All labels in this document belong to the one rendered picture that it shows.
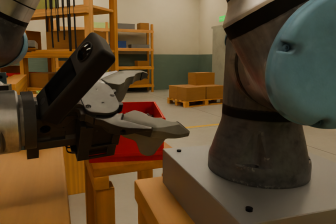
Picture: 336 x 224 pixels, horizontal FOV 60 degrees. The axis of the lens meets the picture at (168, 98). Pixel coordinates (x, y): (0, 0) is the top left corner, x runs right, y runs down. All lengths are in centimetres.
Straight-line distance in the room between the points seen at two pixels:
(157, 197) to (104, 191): 33
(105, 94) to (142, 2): 996
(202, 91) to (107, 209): 608
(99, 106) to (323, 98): 25
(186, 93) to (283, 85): 629
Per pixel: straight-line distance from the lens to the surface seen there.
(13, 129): 36
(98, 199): 83
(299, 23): 25
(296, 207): 38
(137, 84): 951
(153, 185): 55
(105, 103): 38
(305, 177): 45
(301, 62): 25
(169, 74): 1052
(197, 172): 44
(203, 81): 729
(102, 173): 80
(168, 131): 38
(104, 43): 35
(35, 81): 399
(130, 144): 81
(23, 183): 49
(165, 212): 47
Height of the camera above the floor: 108
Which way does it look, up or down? 8 degrees down
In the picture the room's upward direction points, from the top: straight up
